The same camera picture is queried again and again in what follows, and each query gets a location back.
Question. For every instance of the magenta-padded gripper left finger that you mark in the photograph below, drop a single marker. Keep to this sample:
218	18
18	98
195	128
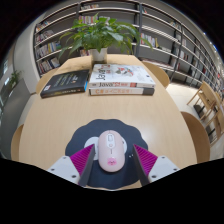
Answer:
65	168

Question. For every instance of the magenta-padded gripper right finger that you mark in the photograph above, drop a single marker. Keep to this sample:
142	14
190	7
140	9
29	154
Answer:
161	168

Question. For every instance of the pink computer mouse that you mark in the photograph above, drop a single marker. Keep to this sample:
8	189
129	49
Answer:
111	151

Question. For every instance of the dark cartoon-face mouse pad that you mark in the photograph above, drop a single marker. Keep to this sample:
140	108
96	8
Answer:
103	125

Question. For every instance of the round-backed wooden chair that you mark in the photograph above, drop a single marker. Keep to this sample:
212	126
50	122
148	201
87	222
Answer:
16	143
198	136
40	85
158	74

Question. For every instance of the black book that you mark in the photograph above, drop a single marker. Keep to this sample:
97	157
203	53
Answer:
65	83

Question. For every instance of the white book with orange spine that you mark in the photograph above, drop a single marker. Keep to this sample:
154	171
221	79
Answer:
120	91

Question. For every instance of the small green floor plant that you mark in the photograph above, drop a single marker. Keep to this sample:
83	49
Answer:
14	78

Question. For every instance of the green potted plant white pot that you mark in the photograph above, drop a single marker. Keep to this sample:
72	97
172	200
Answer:
100	35

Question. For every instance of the grey shelf unit with books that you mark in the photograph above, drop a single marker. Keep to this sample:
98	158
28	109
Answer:
160	30

